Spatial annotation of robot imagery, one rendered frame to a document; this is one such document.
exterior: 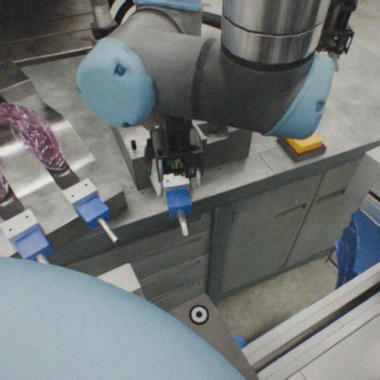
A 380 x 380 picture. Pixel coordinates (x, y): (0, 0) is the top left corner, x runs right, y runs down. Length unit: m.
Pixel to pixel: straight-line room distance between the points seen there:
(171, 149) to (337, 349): 0.32
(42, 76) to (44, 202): 0.56
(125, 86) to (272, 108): 0.12
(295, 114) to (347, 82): 0.82
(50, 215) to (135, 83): 0.38
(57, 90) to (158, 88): 0.75
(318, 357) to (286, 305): 1.07
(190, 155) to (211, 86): 0.21
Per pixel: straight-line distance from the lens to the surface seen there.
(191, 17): 0.40
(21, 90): 0.88
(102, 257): 0.82
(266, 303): 1.45
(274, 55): 0.25
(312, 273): 1.56
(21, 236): 0.59
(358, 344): 0.42
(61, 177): 0.68
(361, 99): 1.04
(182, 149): 0.48
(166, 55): 0.30
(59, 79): 1.09
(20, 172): 0.69
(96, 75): 0.30
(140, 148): 0.64
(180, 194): 0.62
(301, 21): 0.25
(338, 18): 0.91
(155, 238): 0.82
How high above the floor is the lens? 1.31
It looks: 49 degrees down
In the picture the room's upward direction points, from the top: straight up
